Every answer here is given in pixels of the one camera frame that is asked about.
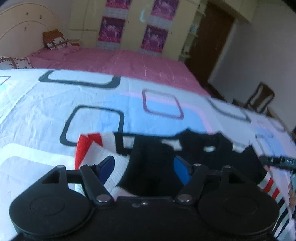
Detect cream wooden headboard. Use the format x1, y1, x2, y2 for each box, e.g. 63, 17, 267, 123
0, 3, 60, 58

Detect white patterned pillow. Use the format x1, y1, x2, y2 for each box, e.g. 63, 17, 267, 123
0, 56, 34, 70

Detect purple poster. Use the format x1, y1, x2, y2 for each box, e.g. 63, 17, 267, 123
106, 0, 131, 9
98, 17, 125, 43
151, 0, 180, 20
141, 25, 168, 53

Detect person's left hand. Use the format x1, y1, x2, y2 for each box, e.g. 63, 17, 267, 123
290, 127, 296, 191

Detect dark wooden chair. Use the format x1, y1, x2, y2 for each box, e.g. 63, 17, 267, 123
232, 82, 275, 113

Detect lower left purple poster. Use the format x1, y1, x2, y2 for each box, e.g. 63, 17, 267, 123
98, 17, 125, 43

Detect lower right purple poster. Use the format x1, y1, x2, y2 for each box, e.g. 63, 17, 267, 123
141, 25, 168, 53

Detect cream built-in wardrobe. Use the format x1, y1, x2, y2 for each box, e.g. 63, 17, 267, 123
69, 1, 200, 61

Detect orange patterned pillow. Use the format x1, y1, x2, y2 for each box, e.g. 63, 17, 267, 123
42, 29, 81, 50

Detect cream corner shelf unit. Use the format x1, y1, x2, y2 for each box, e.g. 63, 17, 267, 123
179, 1, 208, 63

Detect patterned white bed sheet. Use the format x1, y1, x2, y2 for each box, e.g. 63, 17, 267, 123
1, 69, 295, 240

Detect dark brown wooden door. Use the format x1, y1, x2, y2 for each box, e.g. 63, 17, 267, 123
185, 3, 235, 87

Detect pink bed sheet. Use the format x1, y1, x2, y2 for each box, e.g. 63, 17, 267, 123
28, 46, 208, 96

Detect upper right purple poster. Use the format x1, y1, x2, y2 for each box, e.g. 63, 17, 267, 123
151, 0, 180, 20

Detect upper left purple poster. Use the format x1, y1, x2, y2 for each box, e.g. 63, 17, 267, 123
106, 0, 131, 9

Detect striped knit sweater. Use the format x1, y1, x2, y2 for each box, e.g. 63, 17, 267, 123
75, 130, 295, 240

